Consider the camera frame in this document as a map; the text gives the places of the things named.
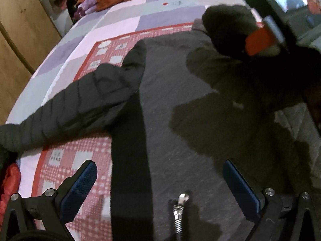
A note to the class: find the red cloth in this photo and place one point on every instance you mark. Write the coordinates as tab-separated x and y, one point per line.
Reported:
10	180

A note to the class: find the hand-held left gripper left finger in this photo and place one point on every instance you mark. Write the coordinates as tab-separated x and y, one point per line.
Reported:
79	188

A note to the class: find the purple patchwork bed sheet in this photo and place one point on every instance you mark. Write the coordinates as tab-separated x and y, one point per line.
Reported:
150	12

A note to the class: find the wooden wardrobe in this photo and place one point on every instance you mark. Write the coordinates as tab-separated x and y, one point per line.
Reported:
17	30

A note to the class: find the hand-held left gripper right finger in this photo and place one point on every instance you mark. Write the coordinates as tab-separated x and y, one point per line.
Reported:
240	188

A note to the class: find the black jacket with grey lining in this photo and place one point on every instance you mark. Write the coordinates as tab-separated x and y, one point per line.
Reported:
175	105

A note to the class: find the red checkered blanket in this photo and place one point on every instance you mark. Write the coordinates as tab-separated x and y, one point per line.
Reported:
75	160

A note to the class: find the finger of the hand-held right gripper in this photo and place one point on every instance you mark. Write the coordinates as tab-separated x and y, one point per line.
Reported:
259	41

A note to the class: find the black chair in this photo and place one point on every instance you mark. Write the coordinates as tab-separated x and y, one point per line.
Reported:
71	5

